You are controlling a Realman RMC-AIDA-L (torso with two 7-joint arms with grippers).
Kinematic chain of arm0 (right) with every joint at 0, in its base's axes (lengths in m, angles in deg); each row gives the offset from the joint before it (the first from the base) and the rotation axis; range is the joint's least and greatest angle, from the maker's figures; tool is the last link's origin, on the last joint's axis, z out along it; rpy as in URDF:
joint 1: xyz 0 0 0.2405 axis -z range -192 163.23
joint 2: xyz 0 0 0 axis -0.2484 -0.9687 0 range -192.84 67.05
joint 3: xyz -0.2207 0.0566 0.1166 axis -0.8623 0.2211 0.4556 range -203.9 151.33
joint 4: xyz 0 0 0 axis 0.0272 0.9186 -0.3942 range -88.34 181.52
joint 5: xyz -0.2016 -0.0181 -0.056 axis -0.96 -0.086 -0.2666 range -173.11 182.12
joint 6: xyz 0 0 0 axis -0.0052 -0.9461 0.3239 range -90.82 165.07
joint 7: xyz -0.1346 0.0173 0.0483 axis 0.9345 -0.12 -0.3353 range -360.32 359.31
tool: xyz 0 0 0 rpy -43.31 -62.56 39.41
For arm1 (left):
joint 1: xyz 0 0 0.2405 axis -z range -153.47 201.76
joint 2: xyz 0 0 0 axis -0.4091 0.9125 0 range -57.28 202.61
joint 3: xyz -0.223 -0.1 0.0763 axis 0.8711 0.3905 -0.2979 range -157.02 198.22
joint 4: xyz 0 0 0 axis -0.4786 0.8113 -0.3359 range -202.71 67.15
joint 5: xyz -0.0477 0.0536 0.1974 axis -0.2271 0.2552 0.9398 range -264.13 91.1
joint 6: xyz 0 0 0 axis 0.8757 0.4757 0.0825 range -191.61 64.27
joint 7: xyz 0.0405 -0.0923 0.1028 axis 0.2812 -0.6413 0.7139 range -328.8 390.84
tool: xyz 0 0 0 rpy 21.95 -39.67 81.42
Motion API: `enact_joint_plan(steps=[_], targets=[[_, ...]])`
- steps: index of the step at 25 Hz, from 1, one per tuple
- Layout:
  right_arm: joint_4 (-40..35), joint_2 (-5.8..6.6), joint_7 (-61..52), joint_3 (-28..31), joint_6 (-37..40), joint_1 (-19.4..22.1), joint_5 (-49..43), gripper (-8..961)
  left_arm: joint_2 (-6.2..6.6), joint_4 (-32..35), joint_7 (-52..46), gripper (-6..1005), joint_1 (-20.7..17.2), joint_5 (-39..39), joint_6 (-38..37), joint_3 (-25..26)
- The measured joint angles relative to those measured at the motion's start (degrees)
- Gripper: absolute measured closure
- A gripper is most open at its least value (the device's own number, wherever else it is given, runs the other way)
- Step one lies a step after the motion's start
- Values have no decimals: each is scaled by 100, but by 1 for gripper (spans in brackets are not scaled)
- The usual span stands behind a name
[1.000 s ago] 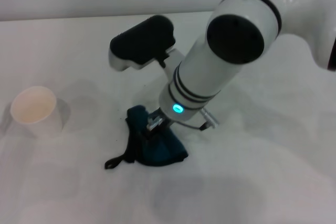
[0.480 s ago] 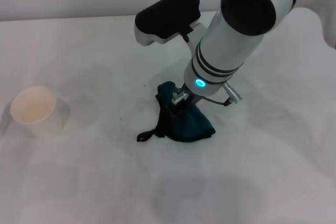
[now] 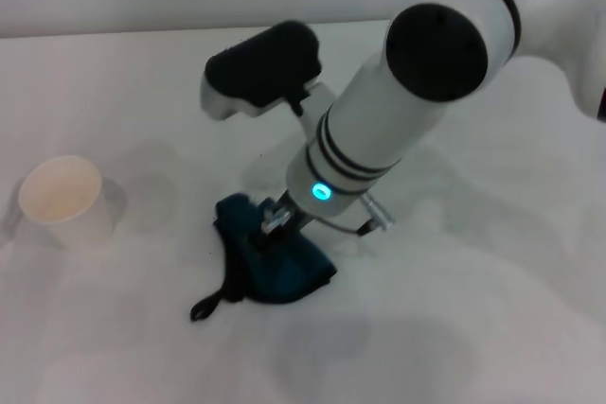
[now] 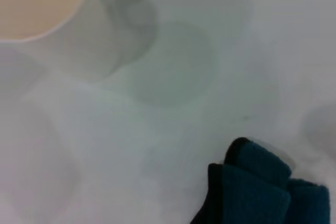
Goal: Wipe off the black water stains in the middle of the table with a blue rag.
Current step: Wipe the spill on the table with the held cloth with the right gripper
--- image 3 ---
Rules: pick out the white paper cup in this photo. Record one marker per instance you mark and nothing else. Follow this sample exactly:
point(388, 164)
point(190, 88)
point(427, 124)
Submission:
point(61, 196)

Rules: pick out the black and white wrist camera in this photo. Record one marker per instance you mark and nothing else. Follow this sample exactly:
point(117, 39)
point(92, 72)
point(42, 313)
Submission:
point(265, 68)

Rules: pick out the blue rag with black trim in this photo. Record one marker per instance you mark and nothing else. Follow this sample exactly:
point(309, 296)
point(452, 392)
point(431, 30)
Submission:
point(279, 271)

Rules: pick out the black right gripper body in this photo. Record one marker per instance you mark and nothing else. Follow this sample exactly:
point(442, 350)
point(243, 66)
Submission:
point(281, 219)

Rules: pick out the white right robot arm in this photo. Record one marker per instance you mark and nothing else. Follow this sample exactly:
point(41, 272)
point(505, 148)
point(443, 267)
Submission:
point(426, 82)

